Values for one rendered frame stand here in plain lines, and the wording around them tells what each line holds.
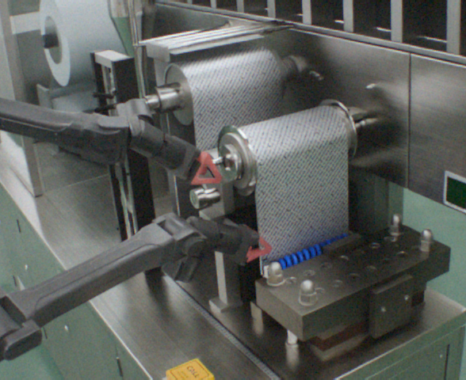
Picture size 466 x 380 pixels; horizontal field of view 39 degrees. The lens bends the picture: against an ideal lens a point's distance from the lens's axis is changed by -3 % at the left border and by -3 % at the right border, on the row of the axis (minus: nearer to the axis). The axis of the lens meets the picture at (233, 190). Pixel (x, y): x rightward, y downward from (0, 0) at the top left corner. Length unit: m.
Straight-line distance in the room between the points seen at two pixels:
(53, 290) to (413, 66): 0.81
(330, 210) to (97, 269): 0.58
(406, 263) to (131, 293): 0.65
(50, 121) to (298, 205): 0.53
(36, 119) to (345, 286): 0.67
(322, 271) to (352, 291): 0.10
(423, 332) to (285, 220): 0.37
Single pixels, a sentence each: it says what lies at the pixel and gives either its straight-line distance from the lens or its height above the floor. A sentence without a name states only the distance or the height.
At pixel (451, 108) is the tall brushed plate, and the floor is 1.35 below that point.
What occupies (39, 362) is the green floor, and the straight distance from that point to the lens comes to 3.01.
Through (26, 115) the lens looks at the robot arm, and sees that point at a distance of 1.27.
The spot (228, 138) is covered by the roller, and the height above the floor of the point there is 1.30.
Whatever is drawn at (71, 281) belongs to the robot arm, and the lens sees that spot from 1.08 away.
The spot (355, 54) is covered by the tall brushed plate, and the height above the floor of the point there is 1.41.
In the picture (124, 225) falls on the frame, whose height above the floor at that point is 0.98.
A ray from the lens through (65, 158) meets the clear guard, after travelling 2.26.
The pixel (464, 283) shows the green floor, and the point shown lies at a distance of 3.31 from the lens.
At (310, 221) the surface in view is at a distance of 1.44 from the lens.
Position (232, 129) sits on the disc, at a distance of 1.33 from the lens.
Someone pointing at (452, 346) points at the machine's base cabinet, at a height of 0.82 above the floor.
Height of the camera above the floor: 1.74
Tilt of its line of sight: 24 degrees down
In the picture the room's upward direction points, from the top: 5 degrees counter-clockwise
